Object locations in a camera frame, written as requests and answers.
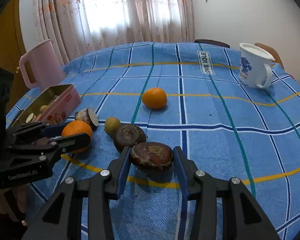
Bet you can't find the blue plaid tablecloth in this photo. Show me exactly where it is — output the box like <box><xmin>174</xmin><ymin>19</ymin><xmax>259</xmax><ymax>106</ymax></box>
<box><xmin>26</xmin><ymin>42</ymin><xmax>300</xmax><ymax>239</ymax></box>

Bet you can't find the small orange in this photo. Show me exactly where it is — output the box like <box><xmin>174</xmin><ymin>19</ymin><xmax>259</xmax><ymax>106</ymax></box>
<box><xmin>141</xmin><ymin>87</ymin><xmax>167</xmax><ymax>109</ymax></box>

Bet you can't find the brown leather armchair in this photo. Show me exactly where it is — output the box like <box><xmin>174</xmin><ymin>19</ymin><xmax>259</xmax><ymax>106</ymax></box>
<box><xmin>254</xmin><ymin>43</ymin><xmax>284</xmax><ymax>68</ymax></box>

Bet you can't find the pink electric kettle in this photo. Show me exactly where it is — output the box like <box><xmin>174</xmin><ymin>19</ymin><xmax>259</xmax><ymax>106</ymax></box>
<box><xmin>19</xmin><ymin>39</ymin><xmax>65</xmax><ymax>91</ymax></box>

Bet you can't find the white printed mug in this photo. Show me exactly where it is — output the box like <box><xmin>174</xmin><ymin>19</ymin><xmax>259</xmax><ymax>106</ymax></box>
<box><xmin>239</xmin><ymin>43</ymin><xmax>274</xmax><ymax>89</ymax></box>

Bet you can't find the pink metal tin box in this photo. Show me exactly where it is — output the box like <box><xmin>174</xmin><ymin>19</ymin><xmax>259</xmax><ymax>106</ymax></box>
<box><xmin>11</xmin><ymin>84</ymin><xmax>81</xmax><ymax>126</ymax></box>

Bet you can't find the dark passion fruit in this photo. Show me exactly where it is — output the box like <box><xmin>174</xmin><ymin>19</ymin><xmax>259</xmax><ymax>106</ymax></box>
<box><xmin>113</xmin><ymin>124</ymin><xmax>147</xmax><ymax>153</ymax></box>
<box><xmin>130</xmin><ymin>142</ymin><xmax>174</xmax><ymax>175</ymax></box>

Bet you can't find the person's hand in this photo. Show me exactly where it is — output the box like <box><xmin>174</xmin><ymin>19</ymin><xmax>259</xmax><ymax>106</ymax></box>
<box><xmin>0</xmin><ymin>185</ymin><xmax>27</xmax><ymax>226</ymax></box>

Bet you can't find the dark round stool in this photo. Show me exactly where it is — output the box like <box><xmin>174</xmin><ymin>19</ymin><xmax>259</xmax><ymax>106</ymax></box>
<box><xmin>194</xmin><ymin>39</ymin><xmax>230</xmax><ymax>48</ymax></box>

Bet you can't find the small green-yellow fruit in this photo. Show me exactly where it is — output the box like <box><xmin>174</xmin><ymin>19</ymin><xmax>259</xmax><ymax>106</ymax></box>
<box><xmin>104</xmin><ymin>116</ymin><xmax>121</xmax><ymax>137</ymax></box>

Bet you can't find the large orange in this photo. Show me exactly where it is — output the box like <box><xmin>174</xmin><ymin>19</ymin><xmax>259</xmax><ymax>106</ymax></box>
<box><xmin>61</xmin><ymin>120</ymin><xmax>93</xmax><ymax>154</ymax></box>

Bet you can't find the floral sheer curtain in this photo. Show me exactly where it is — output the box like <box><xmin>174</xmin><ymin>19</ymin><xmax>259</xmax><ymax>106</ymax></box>
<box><xmin>33</xmin><ymin>0</ymin><xmax>194</xmax><ymax>64</ymax></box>

